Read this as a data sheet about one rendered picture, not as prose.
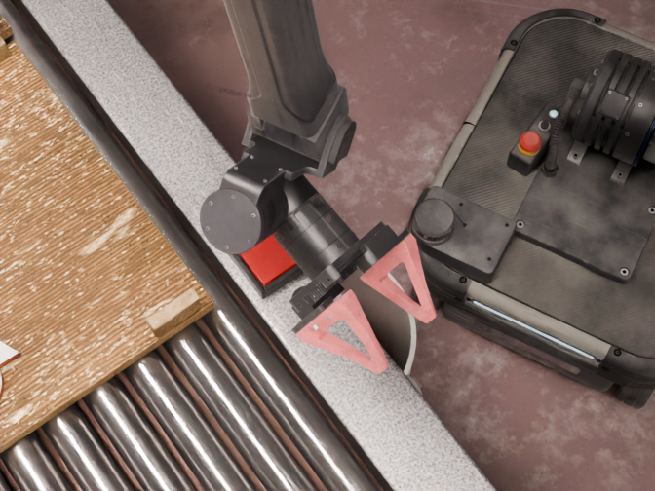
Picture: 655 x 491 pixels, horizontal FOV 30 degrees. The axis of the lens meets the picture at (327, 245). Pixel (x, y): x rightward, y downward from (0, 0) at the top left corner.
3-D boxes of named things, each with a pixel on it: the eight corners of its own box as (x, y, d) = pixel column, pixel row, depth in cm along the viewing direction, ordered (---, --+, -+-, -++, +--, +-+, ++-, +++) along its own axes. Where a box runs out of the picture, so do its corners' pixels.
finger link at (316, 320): (348, 400, 106) (278, 319, 106) (386, 360, 112) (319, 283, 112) (396, 364, 102) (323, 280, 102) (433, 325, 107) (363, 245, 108)
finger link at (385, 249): (385, 361, 112) (318, 284, 112) (419, 325, 117) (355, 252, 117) (432, 326, 107) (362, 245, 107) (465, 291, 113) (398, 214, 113)
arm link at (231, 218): (361, 116, 107) (274, 79, 109) (312, 144, 96) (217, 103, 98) (321, 235, 111) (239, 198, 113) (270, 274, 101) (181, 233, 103)
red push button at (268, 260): (278, 219, 134) (277, 213, 133) (310, 260, 132) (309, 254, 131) (232, 248, 133) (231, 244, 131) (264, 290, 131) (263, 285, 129)
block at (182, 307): (194, 295, 128) (192, 285, 126) (204, 308, 127) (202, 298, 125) (147, 327, 127) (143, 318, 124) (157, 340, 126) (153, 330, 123)
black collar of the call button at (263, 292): (280, 210, 134) (279, 204, 133) (320, 261, 132) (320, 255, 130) (222, 247, 133) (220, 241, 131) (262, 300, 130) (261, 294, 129)
